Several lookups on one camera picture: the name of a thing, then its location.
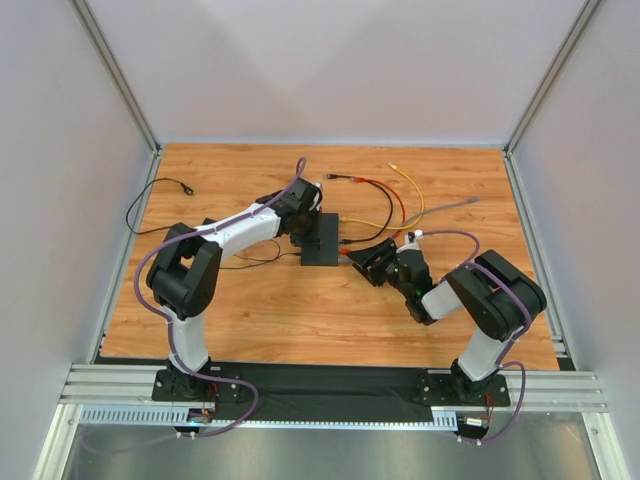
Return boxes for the black network switch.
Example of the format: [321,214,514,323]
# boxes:
[300,213,340,267]

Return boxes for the grey ethernet cable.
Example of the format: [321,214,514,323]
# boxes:
[402,196,481,229]

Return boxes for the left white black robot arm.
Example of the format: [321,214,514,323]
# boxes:
[143,178,323,378]

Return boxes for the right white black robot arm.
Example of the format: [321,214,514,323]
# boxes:
[347,239,547,401]

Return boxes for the black cloth strip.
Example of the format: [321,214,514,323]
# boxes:
[94,355,576,422]

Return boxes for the red ethernet cable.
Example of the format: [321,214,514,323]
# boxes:
[338,175,414,265]

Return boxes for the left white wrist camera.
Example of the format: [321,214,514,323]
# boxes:
[310,183,323,210]

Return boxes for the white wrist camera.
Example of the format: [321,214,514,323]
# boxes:
[403,229,424,250]
[310,183,323,210]

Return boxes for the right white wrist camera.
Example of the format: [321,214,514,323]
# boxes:
[403,229,424,250]

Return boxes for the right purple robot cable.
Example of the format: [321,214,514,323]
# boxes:
[414,228,532,447]

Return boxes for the yellow ethernet cable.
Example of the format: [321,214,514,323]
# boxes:
[339,160,426,231]

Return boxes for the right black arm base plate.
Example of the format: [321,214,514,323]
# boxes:
[417,370,511,407]

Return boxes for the thin black power cable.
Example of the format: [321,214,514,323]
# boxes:
[125,178,303,269]

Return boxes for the aluminium front frame rail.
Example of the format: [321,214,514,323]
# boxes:
[58,364,608,413]

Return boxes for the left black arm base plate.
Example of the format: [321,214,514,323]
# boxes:
[151,368,252,403]

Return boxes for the slotted grey cable duct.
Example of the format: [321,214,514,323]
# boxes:
[79,405,458,432]

